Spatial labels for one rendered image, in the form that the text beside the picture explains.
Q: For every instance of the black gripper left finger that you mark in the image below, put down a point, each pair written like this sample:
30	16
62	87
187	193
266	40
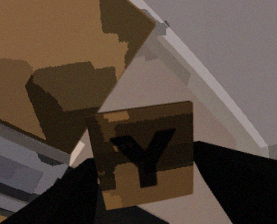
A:
73	200

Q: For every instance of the brown letter tile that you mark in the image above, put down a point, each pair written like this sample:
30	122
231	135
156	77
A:
143	154

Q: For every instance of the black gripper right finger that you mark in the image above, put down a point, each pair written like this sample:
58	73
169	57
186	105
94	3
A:
245	185

